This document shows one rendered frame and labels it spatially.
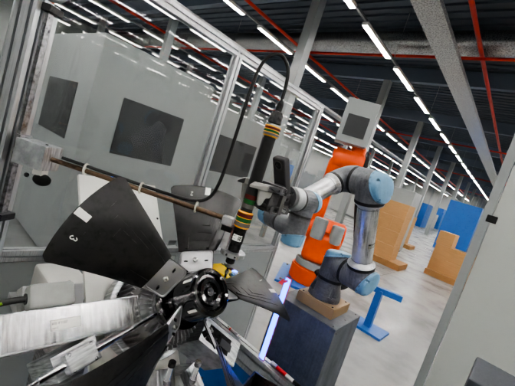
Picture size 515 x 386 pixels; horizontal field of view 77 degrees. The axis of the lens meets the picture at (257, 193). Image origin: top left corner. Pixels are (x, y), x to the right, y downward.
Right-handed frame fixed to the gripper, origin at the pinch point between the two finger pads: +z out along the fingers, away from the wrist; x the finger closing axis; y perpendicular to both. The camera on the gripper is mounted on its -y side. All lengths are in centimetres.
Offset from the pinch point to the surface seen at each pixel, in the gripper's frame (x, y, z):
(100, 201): 10.5, 13.0, 30.9
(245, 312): 74, 101, -120
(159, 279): 3.4, 28.6, 15.6
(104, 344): -0.1, 41.0, 26.9
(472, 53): 175, -389, -772
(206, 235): 8.6, 18.9, 0.3
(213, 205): 15.1, 11.5, -4.8
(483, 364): -58, 25, -42
